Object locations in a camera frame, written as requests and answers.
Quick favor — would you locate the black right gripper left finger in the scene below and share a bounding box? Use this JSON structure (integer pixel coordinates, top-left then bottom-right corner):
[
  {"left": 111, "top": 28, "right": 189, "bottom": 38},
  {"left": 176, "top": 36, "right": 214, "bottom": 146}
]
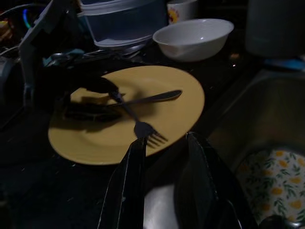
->
[{"left": 96, "top": 135, "right": 148, "bottom": 229}]

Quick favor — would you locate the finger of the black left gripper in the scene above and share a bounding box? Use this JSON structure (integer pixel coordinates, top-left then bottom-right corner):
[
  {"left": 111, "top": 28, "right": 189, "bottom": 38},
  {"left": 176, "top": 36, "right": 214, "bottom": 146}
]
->
[
  {"left": 64, "top": 104, "right": 124, "bottom": 122},
  {"left": 41, "top": 61, "right": 120, "bottom": 96}
]

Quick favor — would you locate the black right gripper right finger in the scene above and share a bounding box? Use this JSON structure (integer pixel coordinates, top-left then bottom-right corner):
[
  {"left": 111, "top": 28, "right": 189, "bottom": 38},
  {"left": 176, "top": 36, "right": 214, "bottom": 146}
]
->
[{"left": 174, "top": 132, "right": 260, "bottom": 229}]

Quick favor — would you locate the silver metal fork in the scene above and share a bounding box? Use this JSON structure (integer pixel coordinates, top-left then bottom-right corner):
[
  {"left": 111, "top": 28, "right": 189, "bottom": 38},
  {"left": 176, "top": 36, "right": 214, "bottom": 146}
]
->
[{"left": 111, "top": 92, "right": 169, "bottom": 147}]

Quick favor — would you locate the lemon print plate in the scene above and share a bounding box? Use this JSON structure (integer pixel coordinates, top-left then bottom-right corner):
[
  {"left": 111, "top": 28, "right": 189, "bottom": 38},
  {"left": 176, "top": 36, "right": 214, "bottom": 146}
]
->
[{"left": 235, "top": 149, "right": 305, "bottom": 224}]

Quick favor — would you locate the translucent plastic food container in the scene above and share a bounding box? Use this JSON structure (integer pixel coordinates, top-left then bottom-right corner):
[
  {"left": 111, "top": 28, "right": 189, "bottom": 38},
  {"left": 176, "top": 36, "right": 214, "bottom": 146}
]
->
[{"left": 80, "top": 0, "right": 168, "bottom": 49}]

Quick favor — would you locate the yellow dinner plate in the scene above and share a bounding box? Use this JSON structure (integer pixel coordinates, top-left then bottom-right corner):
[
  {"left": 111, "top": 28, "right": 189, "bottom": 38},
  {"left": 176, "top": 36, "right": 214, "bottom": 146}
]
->
[{"left": 47, "top": 65, "right": 206, "bottom": 166}]

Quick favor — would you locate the stainless steel sink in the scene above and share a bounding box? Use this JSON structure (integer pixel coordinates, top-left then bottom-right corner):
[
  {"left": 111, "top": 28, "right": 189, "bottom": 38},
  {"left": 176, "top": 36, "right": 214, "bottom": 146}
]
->
[{"left": 142, "top": 69, "right": 305, "bottom": 229}]

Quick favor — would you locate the white bowl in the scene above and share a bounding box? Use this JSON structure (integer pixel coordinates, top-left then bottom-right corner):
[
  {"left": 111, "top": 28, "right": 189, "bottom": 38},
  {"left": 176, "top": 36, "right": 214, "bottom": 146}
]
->
[{"left": 152, "top": 18, "right": 235, "bottom": 63}]

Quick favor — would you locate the white printed mug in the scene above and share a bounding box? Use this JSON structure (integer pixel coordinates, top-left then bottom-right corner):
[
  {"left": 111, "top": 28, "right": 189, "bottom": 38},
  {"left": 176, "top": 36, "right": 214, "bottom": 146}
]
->
[{"left": 166, "top": 0, "right": 200, "bottom": 25}]

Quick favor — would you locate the blue flat pad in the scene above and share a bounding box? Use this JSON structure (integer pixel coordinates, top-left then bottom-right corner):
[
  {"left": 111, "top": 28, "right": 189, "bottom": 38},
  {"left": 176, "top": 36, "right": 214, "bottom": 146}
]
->
[{"left": 264, "top": 58, "right": 305, "bottom": 72}]

